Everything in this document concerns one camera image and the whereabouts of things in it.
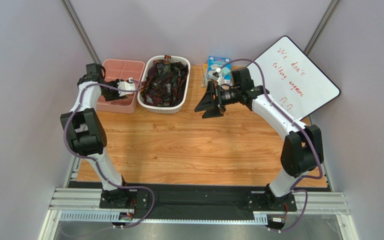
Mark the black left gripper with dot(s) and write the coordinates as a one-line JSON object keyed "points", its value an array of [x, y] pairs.
{"points": [[115, 91]]}

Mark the pink divided tray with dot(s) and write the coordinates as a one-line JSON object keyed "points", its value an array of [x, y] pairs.
{"points": [[121, 69]]}

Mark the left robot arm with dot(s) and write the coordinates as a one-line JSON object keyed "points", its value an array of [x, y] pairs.
{"points": [[85, 137]]}

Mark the blue packaged book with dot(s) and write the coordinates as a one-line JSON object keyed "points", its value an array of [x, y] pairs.
{"points": [[221, 62]]}

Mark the aluminium rail frame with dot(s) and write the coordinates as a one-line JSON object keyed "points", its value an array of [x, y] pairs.
{"points": [[73, 214]]}

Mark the white perforated basket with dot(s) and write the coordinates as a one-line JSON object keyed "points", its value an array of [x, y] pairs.
{"points": [[169, 110]]}

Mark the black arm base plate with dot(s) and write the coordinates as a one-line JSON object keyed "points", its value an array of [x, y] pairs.
{"points": [[193, 202]]}

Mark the pile of dark ties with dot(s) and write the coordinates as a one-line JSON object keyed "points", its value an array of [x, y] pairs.
{"points": [[165, 83]]}

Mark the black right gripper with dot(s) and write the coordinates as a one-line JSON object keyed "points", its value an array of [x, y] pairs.
{"points": [[216, 101]]}

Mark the white dry-erase board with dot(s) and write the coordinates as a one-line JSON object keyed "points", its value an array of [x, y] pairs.
{"points": [[293, 80]]}

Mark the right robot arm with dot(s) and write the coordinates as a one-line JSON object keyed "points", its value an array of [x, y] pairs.
{"points": [[302, 149]]}

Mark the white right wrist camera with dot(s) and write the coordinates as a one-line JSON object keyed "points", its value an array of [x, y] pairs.
{"points": [[217, 77]]}

